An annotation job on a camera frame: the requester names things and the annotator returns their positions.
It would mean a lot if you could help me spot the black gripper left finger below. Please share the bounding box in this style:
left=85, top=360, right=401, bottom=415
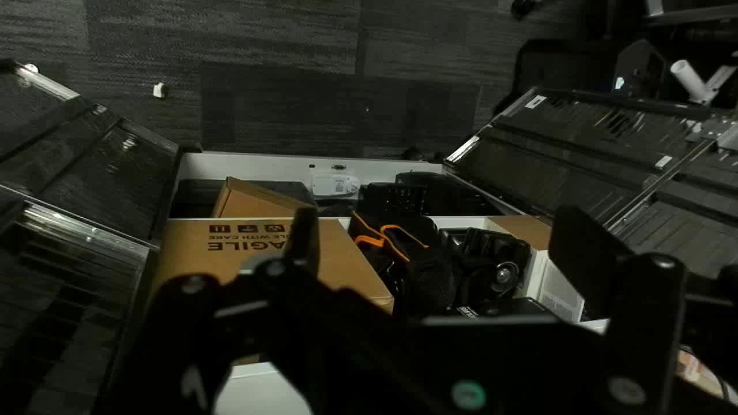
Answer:
left=100, top=205, right=404, bottom=415

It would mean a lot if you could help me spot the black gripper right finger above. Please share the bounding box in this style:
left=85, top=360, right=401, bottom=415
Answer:
left=546, top=204, right=688, bottom=415

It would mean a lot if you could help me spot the small white carton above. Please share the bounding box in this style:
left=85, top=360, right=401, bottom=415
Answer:
left=529, top=250, right=587, bottom=325

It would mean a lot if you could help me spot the black round lens device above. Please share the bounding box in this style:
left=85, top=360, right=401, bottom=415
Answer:
left=447, top=229, right=534, bottom=309

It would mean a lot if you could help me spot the tall steel tray rack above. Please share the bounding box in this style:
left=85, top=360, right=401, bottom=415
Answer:
left=0, top=57, right=183, bottom=415

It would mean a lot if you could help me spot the dark slatted metal rack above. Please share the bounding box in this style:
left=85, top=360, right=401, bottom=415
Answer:
left=446, top=84, right=738, bottom=284

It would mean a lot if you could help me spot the white metal shelving unit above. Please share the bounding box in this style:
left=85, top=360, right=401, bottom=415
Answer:
left=169, top=151, right=556, bottom=415

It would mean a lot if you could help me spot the white tube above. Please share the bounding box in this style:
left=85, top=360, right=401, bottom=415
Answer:
left=667, top=57, right=738, bottom=106

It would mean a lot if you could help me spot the black device with orange cord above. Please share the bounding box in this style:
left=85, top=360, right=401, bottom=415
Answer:
left=349, top=183, right=465, bottom=319

